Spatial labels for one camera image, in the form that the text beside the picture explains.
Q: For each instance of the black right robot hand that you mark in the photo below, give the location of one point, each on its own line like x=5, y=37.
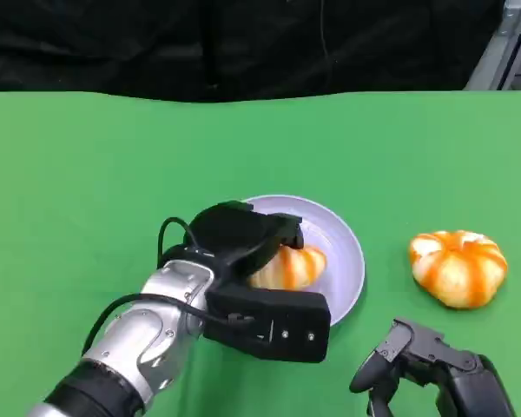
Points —
x=464, y=373

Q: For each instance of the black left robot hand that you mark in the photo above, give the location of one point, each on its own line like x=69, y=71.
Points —
x=234, y=234

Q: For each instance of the orange and white bread roll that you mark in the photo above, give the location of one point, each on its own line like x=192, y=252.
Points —
x=458, y=271
x=295, y=271

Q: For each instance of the green table cloth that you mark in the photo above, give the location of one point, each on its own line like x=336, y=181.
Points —
x=260, y=147

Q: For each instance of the lilac plate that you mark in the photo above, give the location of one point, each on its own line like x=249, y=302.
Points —
x=334, y=243

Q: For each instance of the black backdrop curtain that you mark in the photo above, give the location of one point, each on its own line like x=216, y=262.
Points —
x=199, y=43

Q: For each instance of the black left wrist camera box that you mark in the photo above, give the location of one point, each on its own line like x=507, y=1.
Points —
x=278, y=321

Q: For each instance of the grey aluminium frame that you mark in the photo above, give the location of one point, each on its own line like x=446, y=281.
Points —
x=499, y=48

